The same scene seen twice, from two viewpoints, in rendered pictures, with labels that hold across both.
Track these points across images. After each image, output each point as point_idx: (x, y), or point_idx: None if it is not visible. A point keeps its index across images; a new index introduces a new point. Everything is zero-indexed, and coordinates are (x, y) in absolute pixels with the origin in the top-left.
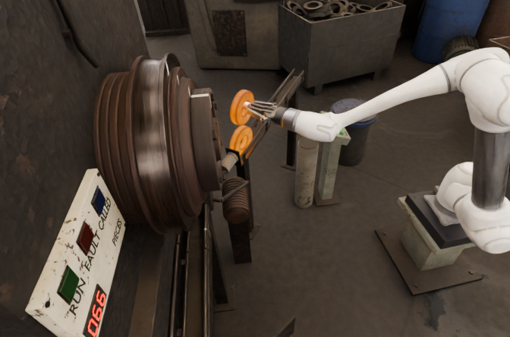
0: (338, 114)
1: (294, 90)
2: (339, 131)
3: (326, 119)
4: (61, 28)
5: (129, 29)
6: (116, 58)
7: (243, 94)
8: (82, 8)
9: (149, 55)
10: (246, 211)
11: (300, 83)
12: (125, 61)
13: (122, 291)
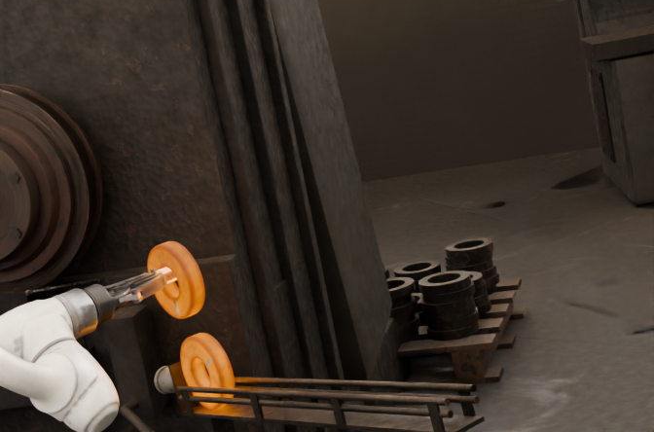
0: (46, 364)
1: (390, 427)
2: (33, 401)
3: (1, 316)
4: None
5: (129, 69)
6: (57, 88)
7: (158, 246)
8: (6, 29)
9: (202, 123)
10: None
11: (422, 431)
12: (85, 98)
13: None
